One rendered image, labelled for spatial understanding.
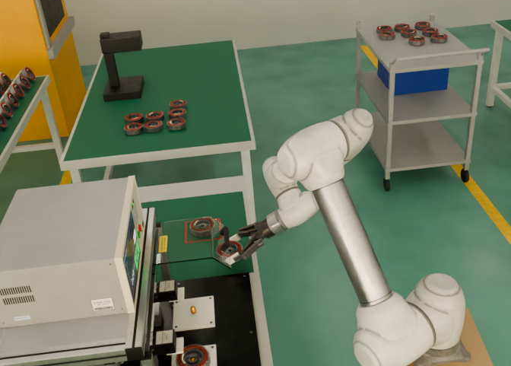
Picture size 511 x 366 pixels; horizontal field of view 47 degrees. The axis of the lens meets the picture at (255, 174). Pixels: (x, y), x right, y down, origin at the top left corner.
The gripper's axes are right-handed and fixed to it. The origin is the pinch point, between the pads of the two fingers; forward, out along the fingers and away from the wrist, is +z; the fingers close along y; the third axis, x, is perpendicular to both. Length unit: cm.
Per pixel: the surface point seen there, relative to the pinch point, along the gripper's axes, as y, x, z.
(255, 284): -13.0, -10.7, -3.9
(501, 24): 259, -121, -197
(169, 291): -31.0, 19.4, 13.9
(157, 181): 199, -44, 87
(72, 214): -37, 65, 14
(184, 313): -28.5, 5.7, 17.9
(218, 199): 50, -4, 7
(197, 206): 45.7, 0.8, 15.6
